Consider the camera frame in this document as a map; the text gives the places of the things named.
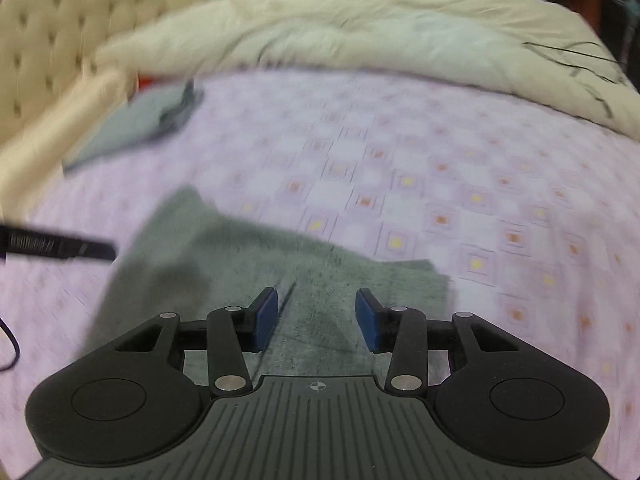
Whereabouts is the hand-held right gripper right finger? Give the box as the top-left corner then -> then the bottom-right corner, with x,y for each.
354,287 -> 523,398

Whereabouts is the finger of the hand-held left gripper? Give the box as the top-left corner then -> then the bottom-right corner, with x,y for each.
0,225 -> 117,263

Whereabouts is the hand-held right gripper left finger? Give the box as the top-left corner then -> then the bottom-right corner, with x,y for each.
112,287 -> 279,398

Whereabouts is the gold satin pillow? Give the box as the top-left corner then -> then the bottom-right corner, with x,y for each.
0,67 -> 133,211

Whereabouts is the blue-grey folded cloth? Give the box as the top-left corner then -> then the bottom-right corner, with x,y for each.
61,80 -> 205,173

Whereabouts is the purple patterned bed sheet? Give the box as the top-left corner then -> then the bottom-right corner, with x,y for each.
0,65 -> 640,480

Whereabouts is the red item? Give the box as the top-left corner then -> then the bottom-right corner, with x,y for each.
136,74 -> 171,92

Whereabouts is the cream tufted headboard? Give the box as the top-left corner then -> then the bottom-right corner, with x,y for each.
0,0 -> 211,141

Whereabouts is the cream duvet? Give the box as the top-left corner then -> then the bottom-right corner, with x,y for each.
92,0 -> 640,136

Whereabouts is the thick black gripper cable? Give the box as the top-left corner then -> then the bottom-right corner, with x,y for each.
0,317 -> 21,373

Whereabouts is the thin black cable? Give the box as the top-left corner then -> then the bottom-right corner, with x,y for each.
522,40 -> 626,118

